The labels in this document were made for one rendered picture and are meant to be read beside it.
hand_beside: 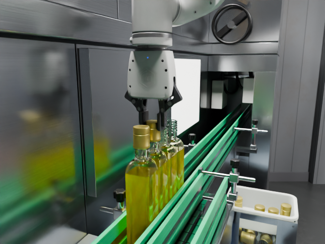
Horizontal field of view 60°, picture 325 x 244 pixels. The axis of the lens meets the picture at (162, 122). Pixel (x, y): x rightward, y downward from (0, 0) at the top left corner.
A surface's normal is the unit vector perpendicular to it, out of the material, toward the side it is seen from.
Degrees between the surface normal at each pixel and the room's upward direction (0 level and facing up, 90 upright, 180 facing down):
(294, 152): 90
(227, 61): 90
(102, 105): 90
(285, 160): 90
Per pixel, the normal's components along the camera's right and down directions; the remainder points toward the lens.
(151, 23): 0.00, 0.21
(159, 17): 0.38, 0.19
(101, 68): 0.92, 0.08
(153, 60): -0.33, 0.15
